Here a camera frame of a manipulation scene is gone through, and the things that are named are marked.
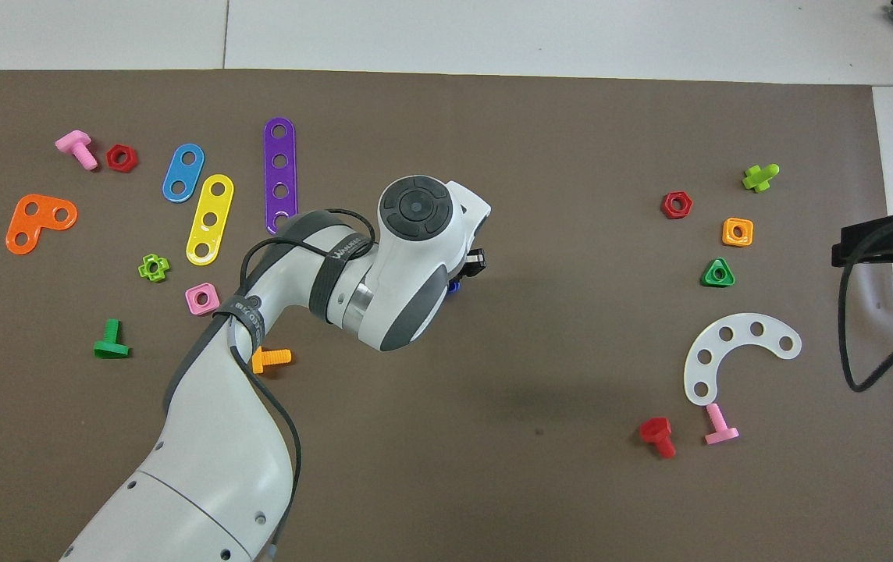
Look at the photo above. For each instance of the orange plastic screw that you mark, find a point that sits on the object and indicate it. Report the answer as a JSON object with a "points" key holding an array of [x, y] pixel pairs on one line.
{"points": [[276, 357]]}

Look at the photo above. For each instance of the green cross-shaped plastic nut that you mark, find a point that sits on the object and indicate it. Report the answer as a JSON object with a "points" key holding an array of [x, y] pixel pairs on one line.
{"points": [[162, 269]]}

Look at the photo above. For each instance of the pink plastic screw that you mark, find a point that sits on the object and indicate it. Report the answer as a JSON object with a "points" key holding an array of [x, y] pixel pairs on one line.
{"points": [[720, 434], [74, 143]]}

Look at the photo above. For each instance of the green triangular plastic nut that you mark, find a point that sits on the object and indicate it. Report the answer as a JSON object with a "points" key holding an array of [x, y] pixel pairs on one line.
{"points": [[708, 281]]}

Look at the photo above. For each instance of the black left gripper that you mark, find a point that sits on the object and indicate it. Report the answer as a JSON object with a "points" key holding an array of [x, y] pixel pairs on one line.
{"points": [[474, 265]]}

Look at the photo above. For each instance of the green plastic screw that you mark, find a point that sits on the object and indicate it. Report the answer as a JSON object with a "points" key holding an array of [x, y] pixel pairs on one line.
{"points": [[112, 348]]}

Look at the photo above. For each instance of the orange L-shaped plate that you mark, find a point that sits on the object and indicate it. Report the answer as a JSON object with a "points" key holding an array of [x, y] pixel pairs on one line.
{"points": [[29, 215]]}

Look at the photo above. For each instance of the brown table mat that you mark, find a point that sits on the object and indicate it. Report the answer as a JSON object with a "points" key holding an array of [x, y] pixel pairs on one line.
{"points": [[571, 468]]}

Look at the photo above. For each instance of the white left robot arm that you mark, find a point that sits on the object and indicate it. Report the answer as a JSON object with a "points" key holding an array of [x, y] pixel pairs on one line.
{"points": [[204, 468]]}

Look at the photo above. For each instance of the blue two-hole plastic plate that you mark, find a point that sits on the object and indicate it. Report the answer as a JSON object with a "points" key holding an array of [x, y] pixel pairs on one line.
{"points": [[183, 173]]}

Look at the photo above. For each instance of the yellow three-hole plastic plate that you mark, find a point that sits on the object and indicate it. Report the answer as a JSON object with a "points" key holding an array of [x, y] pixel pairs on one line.
{"points": [[215, 204]]}

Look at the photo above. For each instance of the white curved five-hole plate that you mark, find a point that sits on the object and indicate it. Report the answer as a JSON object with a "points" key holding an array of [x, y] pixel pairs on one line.
{"points": [[741, 328]]}

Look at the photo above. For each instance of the purple four-hole plastic plate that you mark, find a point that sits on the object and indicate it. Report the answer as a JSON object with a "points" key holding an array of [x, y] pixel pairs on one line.
{"points": [[280, 147]]}

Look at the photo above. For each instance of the pink square plastic nut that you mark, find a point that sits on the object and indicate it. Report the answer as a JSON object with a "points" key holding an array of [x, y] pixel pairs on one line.
{"points": [[211, 307]]}

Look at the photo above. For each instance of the orange square plastic nut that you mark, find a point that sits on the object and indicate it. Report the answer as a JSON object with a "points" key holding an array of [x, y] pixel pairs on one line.
{"points": [[728, 239]]}

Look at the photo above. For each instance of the lime cross-head plastic screw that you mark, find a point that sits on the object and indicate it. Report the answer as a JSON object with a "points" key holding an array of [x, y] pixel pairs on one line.
{"points": [[759, 179]]}

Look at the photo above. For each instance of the red hex-head plastic screw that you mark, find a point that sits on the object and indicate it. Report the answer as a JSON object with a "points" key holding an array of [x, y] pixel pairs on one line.
{"points": [[656, 431]]}

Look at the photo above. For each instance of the red hexagonal plastic nut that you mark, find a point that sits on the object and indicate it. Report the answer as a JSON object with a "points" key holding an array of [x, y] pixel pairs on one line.
{"points": [[667, 206], [111, 156]]}

